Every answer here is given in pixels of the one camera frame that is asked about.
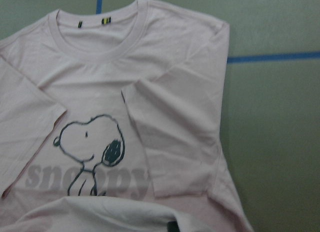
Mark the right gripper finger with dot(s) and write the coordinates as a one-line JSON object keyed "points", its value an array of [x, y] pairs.
{"points": [[172, 226]]}

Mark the pink Snoopy t-shirt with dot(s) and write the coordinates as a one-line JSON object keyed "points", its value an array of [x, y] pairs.
{"points": [[111, 123]]}

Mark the crossing blue tape strip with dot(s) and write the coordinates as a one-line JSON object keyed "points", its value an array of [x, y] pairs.
{"points": [[99, 6]]}

